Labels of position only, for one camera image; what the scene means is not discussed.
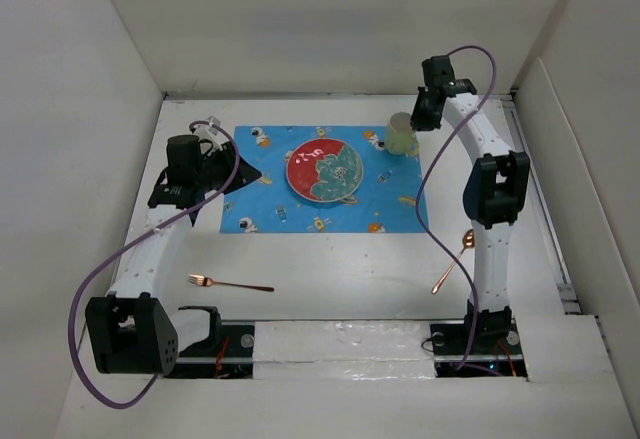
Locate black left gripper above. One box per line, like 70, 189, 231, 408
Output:
194, 142, 260, 195

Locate light green mug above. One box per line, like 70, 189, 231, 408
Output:
384, 112, 419, 157

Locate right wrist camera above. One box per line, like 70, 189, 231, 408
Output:
449, 79, 477, 97

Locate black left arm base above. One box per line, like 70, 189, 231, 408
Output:
168, 322, 255, 380

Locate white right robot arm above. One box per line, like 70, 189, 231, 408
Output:
410, 55, 530, 358

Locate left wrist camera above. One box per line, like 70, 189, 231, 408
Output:
189, 116, 221, 156

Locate copper spoon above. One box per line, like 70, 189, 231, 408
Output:
431, 229, 475, 295

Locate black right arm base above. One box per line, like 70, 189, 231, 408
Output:
421, 322, 528, 378

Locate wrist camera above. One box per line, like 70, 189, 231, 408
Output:
449, 79, 477, 97
189, 116, 221, 156

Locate blue space-print cloth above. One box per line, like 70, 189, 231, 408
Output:
220, 125, 428, 233

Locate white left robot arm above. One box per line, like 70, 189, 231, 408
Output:
85, 134, 262, 375

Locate copper fork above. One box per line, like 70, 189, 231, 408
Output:
187, 274, 275, 293

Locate red and teal plate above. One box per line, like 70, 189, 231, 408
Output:
285, 138, 364, 204

